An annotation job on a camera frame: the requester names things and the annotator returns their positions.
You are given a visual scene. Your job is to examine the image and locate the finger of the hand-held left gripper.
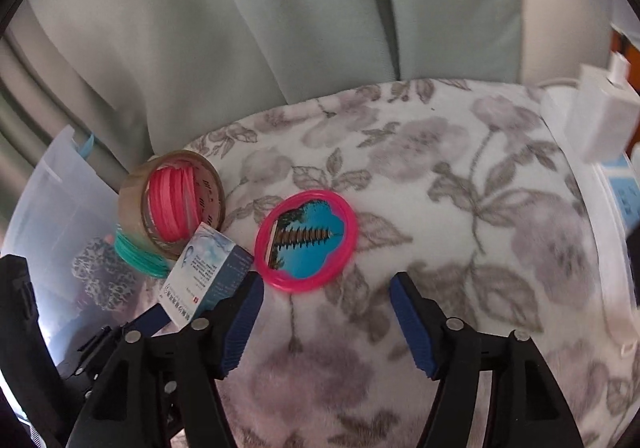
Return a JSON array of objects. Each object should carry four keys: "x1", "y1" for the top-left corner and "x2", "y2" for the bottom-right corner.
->
[{"x1": 57, "y1": 301, "x2": 173, "y2": 409}]

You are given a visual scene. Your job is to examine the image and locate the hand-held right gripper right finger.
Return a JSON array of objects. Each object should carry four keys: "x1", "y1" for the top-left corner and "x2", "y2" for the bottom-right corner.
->
[{"x1": 390, "y1": 272, "x2": 586, "y2": 448}]

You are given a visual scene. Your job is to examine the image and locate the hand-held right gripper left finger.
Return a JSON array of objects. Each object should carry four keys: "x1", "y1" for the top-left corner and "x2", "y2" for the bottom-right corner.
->
[{"x1": 70, "y1": 272, "x2": 266, "y2": 448}]

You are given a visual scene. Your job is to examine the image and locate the small blue medicine box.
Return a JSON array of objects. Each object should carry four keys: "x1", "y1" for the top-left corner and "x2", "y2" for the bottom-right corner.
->
[{"x1": 160, "y1": 222, "x2": 255, "y2": 329}]

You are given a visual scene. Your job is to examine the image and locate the leopard print scrunchie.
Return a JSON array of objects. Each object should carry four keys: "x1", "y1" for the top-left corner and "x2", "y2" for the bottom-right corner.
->
[{"x1": 70, "y1": 235, "x2": 151, "y2": 324}]

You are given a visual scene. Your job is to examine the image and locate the pink framed round mirror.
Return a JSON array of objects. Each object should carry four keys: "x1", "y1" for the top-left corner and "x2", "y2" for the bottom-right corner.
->
[{"x1": 254, "y1": 189, "x2": 358, "y2": 291}]

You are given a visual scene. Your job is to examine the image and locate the clear plastic container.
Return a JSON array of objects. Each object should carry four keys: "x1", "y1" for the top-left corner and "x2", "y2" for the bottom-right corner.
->
[{"x1": 0, "y1": 124, "x2": 171, "y2": 379}]

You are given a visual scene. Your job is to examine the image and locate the brown packing tape roll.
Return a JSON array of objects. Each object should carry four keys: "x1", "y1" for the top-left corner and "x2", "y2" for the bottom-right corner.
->
[{"x1": 118, "y1": 151, "x2": 226, "y2": 260}]

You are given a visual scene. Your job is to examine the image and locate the grey floral blanket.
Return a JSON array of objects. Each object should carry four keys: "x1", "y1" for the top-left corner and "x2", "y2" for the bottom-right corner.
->
[{"x1": 145, "y1": 78, "x2": 636, "y2": 448}]

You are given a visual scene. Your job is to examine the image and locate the white power strip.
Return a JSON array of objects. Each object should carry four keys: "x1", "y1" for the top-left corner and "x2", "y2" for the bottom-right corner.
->
[{"x1": 540, "y1": 78, "x2": 640, "y2": 354}]

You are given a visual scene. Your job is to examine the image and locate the grey curtain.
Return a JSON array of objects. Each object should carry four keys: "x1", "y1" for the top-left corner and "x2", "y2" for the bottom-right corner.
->
[{"x1": 0, "y1": 28, "x2": 151, "y2": 209}]

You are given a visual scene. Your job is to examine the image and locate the white charger block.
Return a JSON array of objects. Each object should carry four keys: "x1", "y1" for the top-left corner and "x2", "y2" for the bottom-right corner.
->
[{"x1": 575, "y1": 63, "x2": 640, "y2": 164}]

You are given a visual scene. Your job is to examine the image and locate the pale green curtain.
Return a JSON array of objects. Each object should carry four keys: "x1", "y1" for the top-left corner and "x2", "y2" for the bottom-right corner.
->
[{"x1": 25, "y1": 0, "x2": 526, "y2": 169}]

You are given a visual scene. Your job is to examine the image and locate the brown wooden furniture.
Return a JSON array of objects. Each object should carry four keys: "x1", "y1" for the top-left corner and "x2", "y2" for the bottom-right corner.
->
[{"x1": 611, "y1": 26, "x2": 632, "y2": 56}]

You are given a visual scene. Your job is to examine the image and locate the cream rounded furniture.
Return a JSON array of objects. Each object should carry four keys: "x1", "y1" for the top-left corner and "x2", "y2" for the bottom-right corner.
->
[{"x1": 510, "y1": 0, "x2": 618, "y2": 84}]

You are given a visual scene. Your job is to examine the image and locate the teal coil hair tie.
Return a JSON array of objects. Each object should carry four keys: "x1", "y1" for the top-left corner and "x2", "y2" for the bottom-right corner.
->
[{"x1": 114, "y1": 223, "x2": 173, "y2": 279}]

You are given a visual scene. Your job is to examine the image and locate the pink coil hair tie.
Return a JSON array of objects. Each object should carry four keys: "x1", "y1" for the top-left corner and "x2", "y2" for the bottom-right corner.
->
[{"x1": 144, "y1": 165, "x2": 203, "y2": 244}]

